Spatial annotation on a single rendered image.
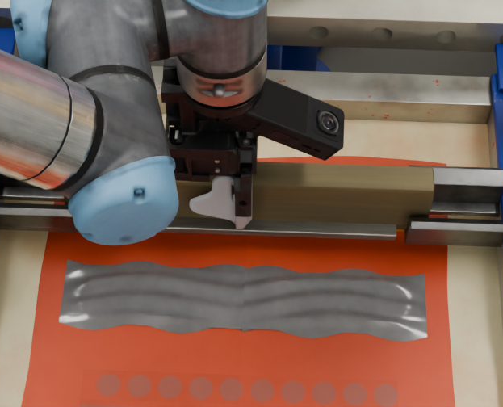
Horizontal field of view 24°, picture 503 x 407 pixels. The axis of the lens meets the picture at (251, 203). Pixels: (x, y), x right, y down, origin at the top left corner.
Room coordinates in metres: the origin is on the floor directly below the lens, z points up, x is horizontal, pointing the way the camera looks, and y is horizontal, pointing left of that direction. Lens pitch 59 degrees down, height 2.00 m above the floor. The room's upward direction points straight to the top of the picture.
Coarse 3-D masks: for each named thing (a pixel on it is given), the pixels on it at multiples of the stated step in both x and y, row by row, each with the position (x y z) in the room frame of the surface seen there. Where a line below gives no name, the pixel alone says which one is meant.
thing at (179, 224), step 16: (176, 224) 0.57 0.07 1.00; (192, 224) 0.57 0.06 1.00; (208, 224) 0.57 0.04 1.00; (224, 224) 0.57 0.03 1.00; (256, 224) 0.57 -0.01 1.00; (272, 224) 0.57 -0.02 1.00; (288, 224) 0.57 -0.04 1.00; (304, 224) 0.57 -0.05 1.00; (320, 224) 0.57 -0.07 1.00; (336, 224) 0.57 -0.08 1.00; (352, 224) 0.57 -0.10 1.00; (368, 224) 0.57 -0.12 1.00; (384, 224) 0.57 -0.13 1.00
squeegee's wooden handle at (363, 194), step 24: (264, 168) 0.60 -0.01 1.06; (288, 168) 0.60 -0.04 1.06; (312, 168) 0.60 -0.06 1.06; (336, 168) 0.60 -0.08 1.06; (360, 168) 0.60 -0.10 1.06; (384, 168) 0.60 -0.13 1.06; (408, 168) 0.60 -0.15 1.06; (432, 168) 0.60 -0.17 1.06; (192, 192) 0.58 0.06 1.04; (264, 192) 0.58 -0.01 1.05; (288, 192) 0.58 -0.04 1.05; (312, 192) 0.58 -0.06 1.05; (336, 192) 0.58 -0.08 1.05; (360, 192) 0.58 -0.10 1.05; (384, 192) 0.58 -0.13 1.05; (408, 192) 0.58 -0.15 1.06; (432, 192) 0.58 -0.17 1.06; (192, 216) 0.58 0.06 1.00; (264, 216) 0.58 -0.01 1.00; (288, 216) 0.58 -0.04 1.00; (312, 216) 0.58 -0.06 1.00; (336, 216) 0.58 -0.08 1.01; (360, 216) 0.58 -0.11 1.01; (384, 216) 0.58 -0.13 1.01; (408, 216) 0.57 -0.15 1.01
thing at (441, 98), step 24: (288, 72) 0.77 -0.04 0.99; (312, 72) 0.77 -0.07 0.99; (336, 72) 0.77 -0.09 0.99; (312, 96) 0.73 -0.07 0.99; (336, 96) 0.73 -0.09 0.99; (360, 96) 0.73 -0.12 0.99; (384, 96) 0.73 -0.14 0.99; (408, 96) 0.73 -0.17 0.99; (432, 96) 0.73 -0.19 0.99; (456, 96) 0.73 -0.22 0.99; (480, 96) 0.73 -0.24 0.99; (408, 120) 0.73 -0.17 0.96; (432, 120) 0.73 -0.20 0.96; (456, 120) 0.72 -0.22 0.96; (480, 120) 0.72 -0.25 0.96
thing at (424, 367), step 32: (288, 160) 0.68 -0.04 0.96; (320, 160) 0.68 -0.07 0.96; (352, 160) 0.68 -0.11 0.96; (384, 160) 0.68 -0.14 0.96; (416, 160) 0.68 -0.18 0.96; (256, 256) 0.56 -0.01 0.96; (288, 256) 0.56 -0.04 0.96; (320, 256) 0.56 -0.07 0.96; (352, 256) 0.56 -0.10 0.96; (384, 256) 0.56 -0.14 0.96; (416, 256) 0.56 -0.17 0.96; (448, 320) 0.49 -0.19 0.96; (256, 352) 0.46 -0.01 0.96; (288, 352) 0.46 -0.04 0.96; (320, 352) 0.46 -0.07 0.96; (352, 352) 0.46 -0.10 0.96; (384, 352) 0.46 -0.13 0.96; (416, 352) 0.46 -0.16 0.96; (448, 352) 0.46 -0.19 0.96; (416, 384) 0.42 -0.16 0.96; (448, 384) 0.42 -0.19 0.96
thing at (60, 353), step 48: (48, 240) 0.58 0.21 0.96; (192, 240) 0.58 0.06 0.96; (240, 240) 0.58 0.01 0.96; (48, 288) 0.52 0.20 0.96; (48, 336) 0.47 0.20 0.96; (96, 336) 0.47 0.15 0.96; (144, 336) 0.47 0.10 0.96; (192, 336) 0.47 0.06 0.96; (240, 336) 0.47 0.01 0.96; (48, 384) 0.42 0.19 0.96
